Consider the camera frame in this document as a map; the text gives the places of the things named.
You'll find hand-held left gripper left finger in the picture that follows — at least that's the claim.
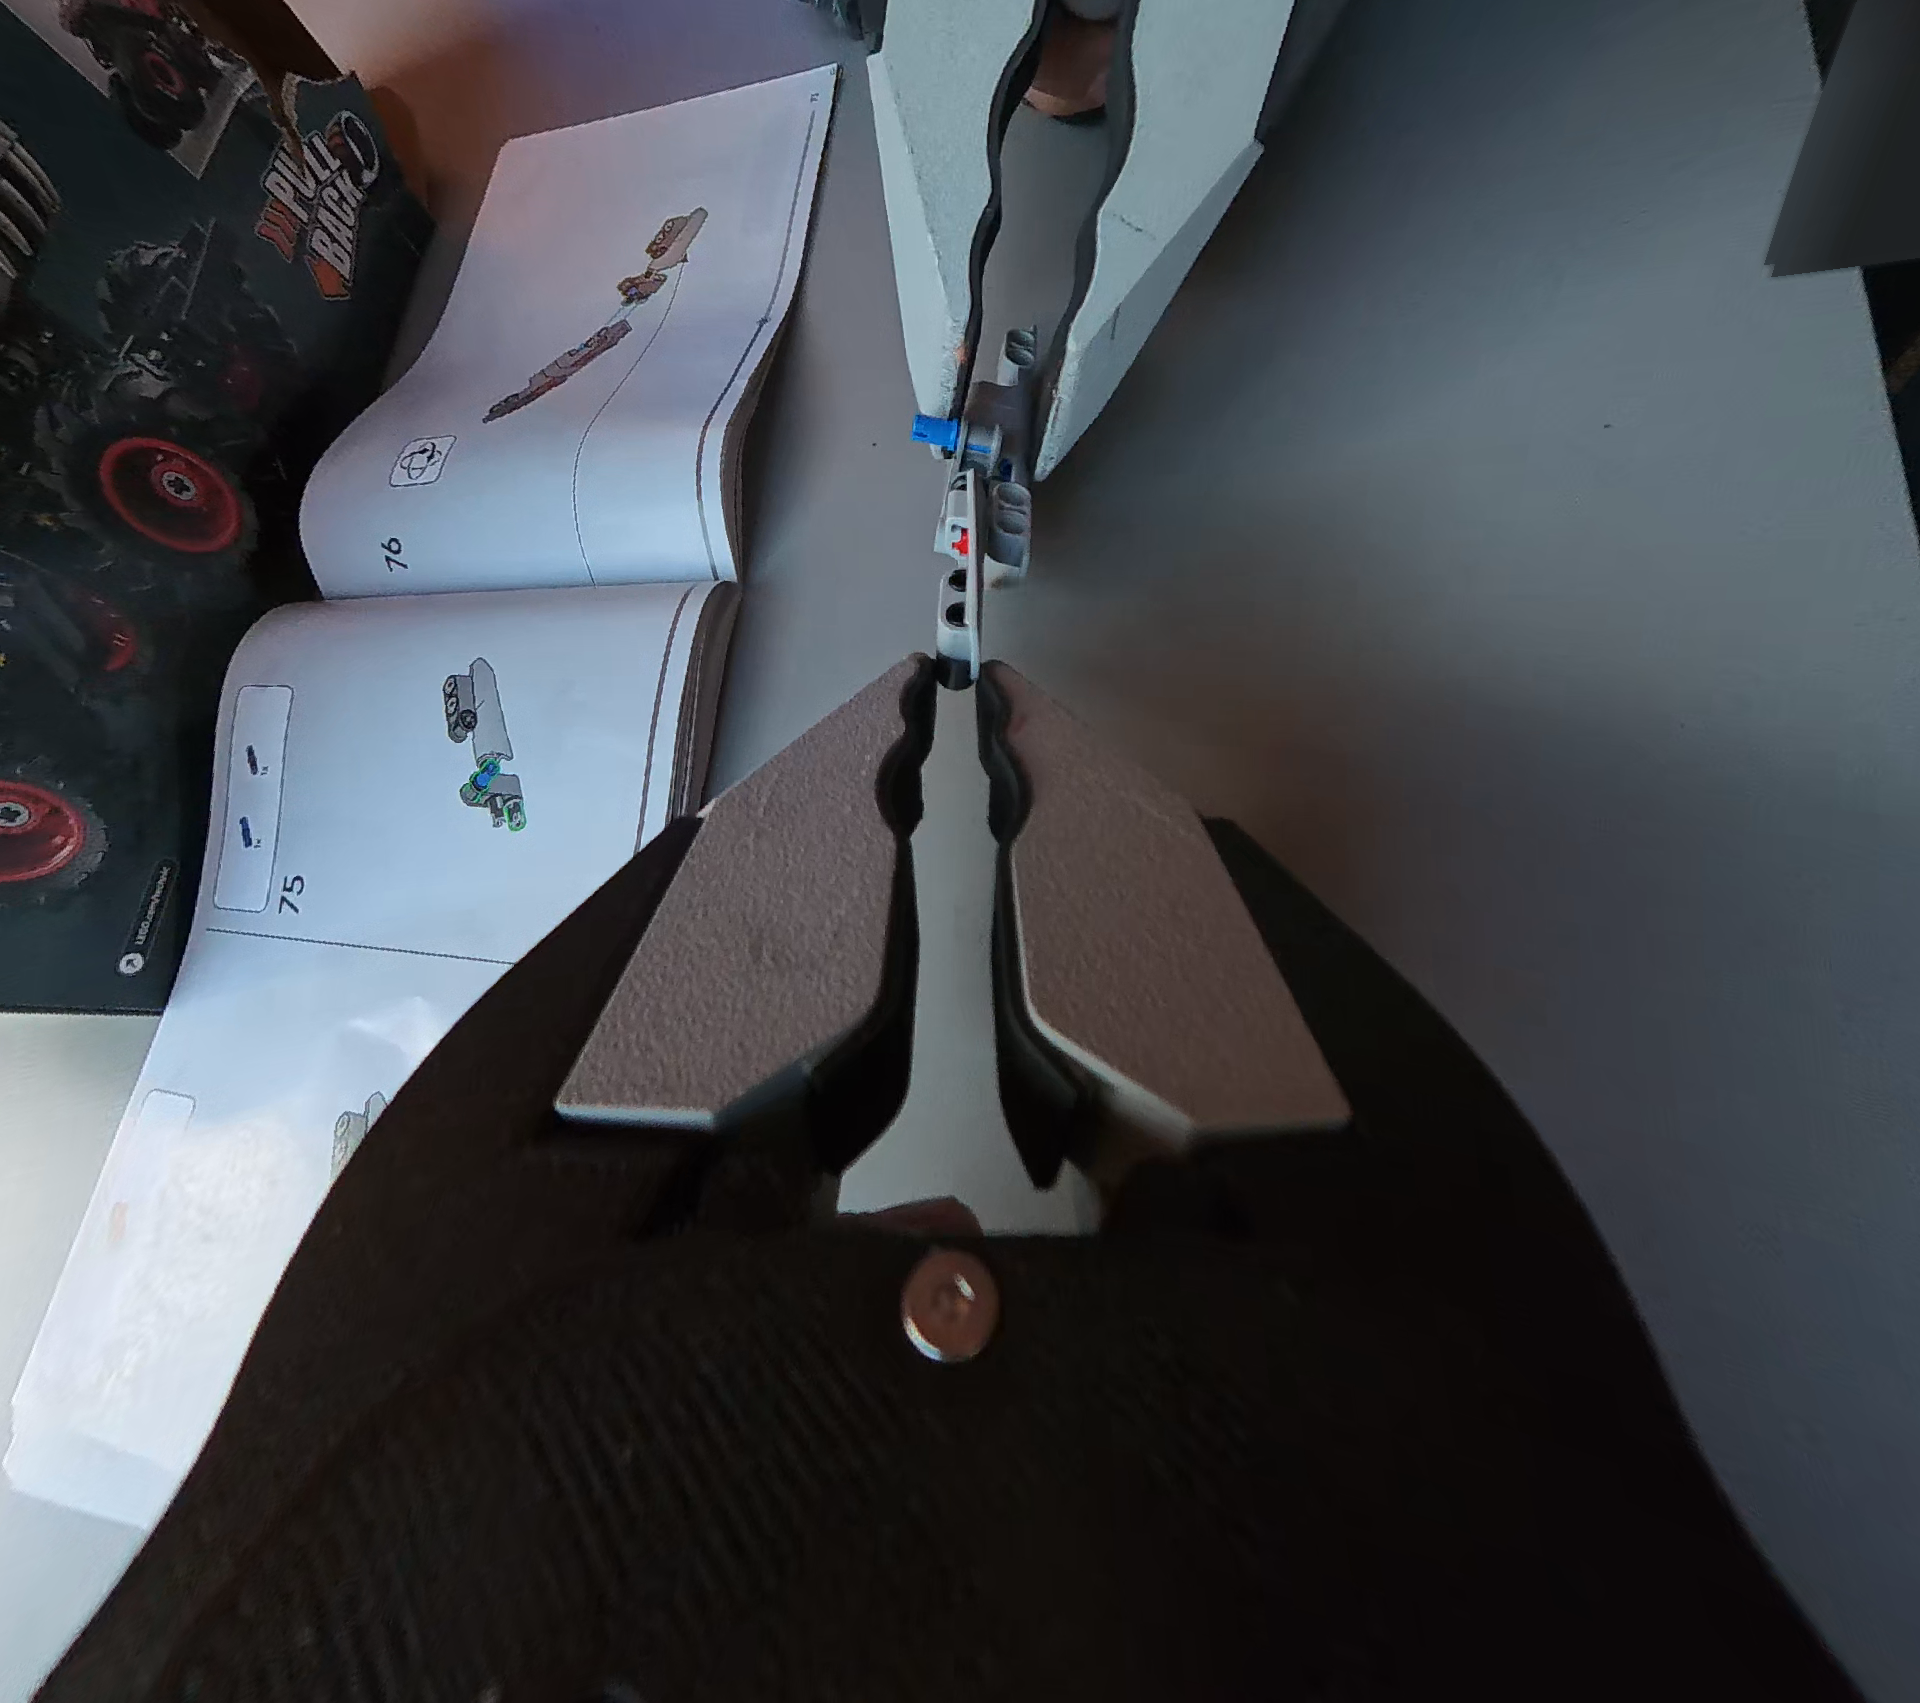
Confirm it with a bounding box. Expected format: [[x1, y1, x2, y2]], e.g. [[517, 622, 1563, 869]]
[[551, 656, 929, 1171]]

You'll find grey sheet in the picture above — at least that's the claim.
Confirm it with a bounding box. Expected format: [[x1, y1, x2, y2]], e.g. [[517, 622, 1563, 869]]
[[1766, 0, 1920, 280]]

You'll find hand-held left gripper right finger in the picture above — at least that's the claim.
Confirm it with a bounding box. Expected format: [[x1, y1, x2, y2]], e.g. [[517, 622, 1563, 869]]
[[974, 660, 1355, 1191]]

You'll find black lego set box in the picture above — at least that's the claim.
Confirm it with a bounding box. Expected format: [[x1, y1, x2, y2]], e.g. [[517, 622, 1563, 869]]
[[0, 0, 440, 1017]]

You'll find person's right hand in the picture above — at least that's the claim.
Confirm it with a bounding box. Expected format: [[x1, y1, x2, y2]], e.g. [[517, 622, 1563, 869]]
[[1025, 8, 1124, 128]]

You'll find grey lego assembly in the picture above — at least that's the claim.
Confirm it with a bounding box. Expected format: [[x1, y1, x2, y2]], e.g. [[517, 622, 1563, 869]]
[[905, 324, 1046, 688]]

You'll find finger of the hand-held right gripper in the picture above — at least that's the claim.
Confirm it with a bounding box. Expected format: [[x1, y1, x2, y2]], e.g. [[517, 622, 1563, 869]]
[[1034, 0, 1348, 482], [865, 0, 1079, 422]]

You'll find white instruction booklet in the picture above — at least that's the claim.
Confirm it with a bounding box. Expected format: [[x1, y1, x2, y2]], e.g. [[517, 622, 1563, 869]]
[[0, 60, 841, 1525]]

